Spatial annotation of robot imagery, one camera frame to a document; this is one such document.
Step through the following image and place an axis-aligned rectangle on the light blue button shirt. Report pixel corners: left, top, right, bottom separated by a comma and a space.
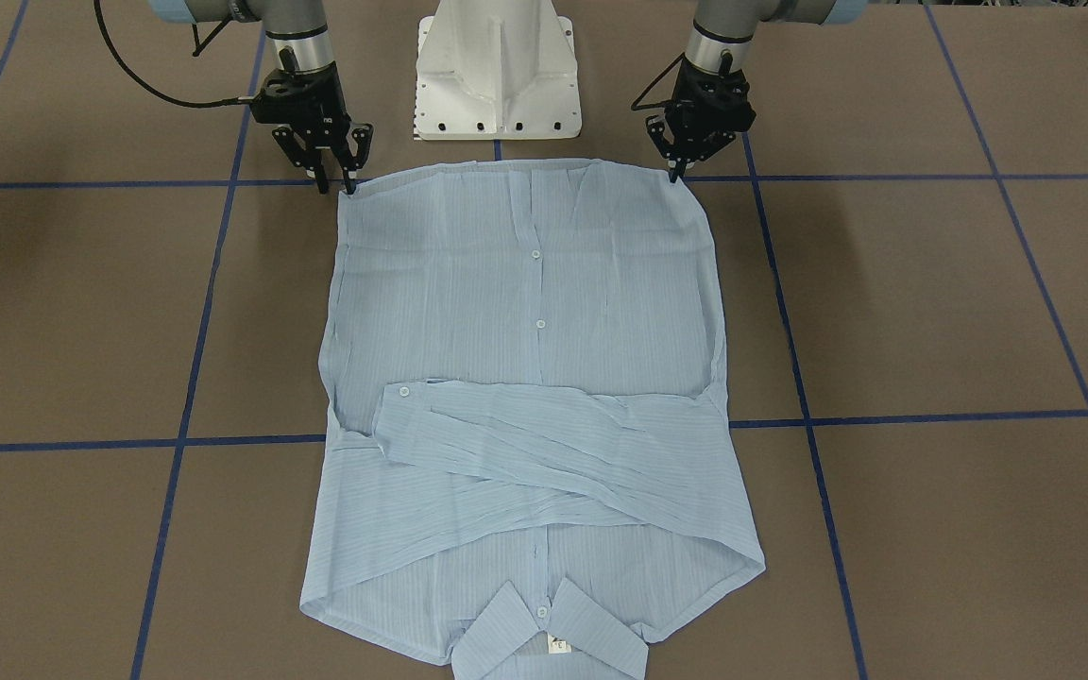
299, 159, 767, 679

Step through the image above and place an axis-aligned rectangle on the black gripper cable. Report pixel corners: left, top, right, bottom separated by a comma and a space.
92, 0, 265, 109

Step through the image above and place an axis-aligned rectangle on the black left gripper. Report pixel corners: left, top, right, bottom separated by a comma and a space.
646, 57, 757, 184

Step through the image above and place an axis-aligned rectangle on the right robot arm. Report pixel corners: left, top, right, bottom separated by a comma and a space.
149, 1, 374, 194

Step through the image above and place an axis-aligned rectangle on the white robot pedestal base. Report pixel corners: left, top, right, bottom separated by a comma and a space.
412, 1, 583, 141

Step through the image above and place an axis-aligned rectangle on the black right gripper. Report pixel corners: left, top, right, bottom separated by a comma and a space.
251, 66, 374, 196

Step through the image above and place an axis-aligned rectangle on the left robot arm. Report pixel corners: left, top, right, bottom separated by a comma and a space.
631, 1, 867, 182

